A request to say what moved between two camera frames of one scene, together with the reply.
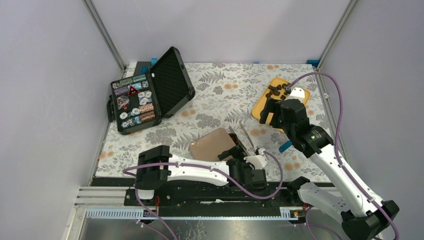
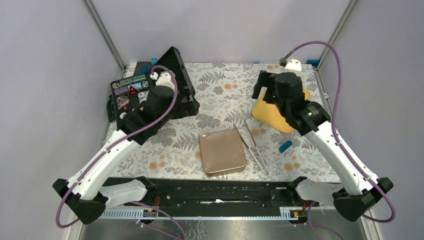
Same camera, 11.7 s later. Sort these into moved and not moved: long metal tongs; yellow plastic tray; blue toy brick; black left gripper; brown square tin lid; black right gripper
Moved: black right gripper; black left gripper; brown square tin lid; long metal tongs
Not moved: yellow plastic tray; blue toy brick
